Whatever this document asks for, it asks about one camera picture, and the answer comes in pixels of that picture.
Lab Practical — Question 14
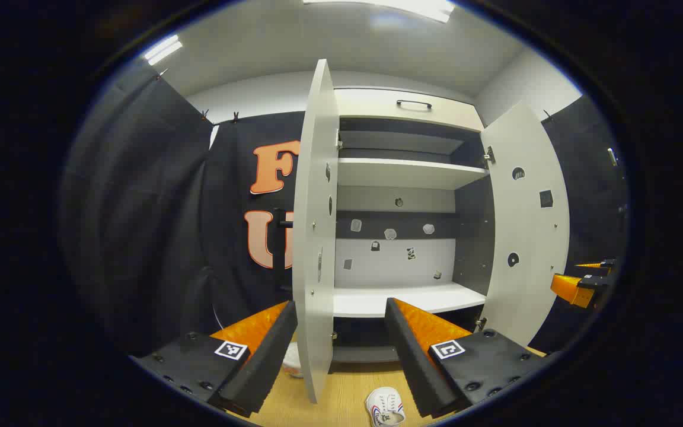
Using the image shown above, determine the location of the white shoe cabinet door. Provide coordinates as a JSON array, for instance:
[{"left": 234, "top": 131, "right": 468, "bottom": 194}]
[
  {"left": 292, "top": 58, "right": 340, "bottom": 405},
  {"left": 477, "top": 102, "right": 570, "bottom": 350}
]

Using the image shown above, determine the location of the white striped shoe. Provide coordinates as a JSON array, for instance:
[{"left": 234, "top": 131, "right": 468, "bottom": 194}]
[
  {"left": 282, "top": 342, "right": 305, "bottom": 379},
  {"left": 365, "top": 387, "right": 406, "bottom": 427}
]

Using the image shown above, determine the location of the white cabinet drawer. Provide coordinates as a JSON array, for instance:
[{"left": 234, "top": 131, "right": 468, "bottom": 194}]
[{"left": 334, "top": 88, "right": 484, "bottom": 132}]

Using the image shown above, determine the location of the black backdrop cloth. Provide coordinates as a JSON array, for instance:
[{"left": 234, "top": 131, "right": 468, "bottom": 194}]
[{"left": 60, "top": 59, "right": 630, "bottom": 359}]

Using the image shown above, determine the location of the white cabinet shelf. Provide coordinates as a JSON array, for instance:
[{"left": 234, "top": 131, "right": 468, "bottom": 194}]
[
  {"left": 337, "top": 157, "right": 489, "bottom": 190},
  {"left": 333, "top": 282, "right": 487, "bottom": 319},
  {"left": 339, "top": 130, "right": 467, "bottom": 156}
]

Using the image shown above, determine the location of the black door handle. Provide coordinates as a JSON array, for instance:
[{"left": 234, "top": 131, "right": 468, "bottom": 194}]
[{"left": 273, "top": 209, "right": 295, "bottom": 291}]

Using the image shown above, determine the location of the white shoe cabinet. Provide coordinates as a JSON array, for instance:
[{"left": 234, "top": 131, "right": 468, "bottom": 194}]
[{"left": 330, "top": 88, "right": 496, "bottom": 364}]

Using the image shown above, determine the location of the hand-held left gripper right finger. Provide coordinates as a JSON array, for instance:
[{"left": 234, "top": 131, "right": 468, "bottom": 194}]
[{"left": 384, "top": 298, "right": 561, "bottom": 419}]

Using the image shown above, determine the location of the long ceiling light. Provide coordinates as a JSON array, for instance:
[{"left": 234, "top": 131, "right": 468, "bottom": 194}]
[{"left": 143, "top": 34, "right": 183, "bottom": 66}]

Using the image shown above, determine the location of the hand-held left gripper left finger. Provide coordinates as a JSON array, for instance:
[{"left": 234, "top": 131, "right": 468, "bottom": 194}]
[{"left": 130, "top": 299, "right": 299, "bottom": 419}]

